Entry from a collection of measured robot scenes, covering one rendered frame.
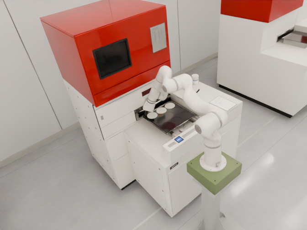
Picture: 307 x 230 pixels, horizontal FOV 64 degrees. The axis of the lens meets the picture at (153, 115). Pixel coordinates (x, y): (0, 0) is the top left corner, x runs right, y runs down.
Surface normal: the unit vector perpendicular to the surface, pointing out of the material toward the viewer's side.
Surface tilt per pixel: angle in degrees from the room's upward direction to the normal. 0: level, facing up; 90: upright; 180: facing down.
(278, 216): 0
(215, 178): 4
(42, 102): 90
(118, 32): 90
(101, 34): 90
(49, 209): 0
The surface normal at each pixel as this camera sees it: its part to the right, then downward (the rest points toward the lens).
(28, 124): 0.62, 0.43
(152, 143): -0.11, -0.79
